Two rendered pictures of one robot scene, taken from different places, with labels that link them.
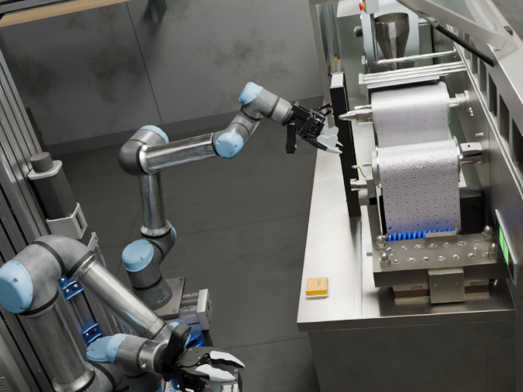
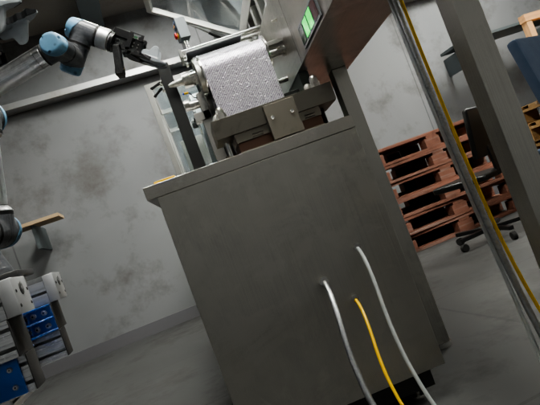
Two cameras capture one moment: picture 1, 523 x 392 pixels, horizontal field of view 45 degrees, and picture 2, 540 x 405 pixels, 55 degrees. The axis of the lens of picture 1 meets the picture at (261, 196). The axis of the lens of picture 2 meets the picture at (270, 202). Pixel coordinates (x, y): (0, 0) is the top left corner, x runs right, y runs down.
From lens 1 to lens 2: 1.54 m
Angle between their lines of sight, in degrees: 36
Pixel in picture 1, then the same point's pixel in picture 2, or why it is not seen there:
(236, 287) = not seen: outside the picture
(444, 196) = (263, 78)
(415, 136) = not seen: hidden behind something
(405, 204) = (233, 93)
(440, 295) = (280, 127)
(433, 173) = (247, 59)
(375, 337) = (230, 186)
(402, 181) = (223, 71)
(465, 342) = (320, 168)
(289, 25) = (162, 246)
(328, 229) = not seen: hidden behind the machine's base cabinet
